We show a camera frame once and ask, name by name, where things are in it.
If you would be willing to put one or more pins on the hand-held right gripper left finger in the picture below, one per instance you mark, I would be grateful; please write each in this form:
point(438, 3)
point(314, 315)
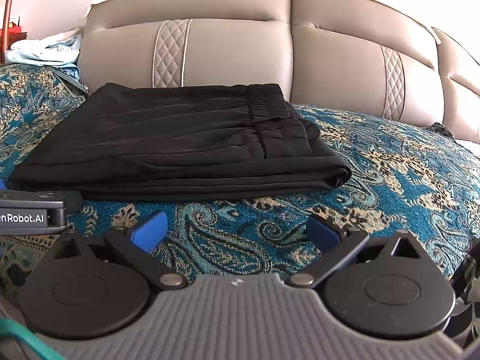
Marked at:
point(148, 230)

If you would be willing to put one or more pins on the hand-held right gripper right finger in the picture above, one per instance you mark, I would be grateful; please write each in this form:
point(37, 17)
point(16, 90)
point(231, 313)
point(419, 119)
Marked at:
point(322, 230)

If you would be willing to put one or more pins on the blue patterned blanket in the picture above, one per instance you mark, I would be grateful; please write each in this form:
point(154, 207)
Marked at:
point(375, 195)

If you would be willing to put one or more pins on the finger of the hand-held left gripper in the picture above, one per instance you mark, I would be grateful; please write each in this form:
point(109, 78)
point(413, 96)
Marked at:
point(74, 200)

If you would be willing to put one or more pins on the dark pants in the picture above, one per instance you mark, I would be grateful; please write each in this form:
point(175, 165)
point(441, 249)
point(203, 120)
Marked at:
point(180, 146)

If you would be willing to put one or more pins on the light blue cloth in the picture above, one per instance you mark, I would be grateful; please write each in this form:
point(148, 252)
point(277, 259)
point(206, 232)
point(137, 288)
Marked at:
point(45, 50)

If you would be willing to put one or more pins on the red-brown wooden shelf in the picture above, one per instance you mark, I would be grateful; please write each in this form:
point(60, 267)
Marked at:
point(13, 32)

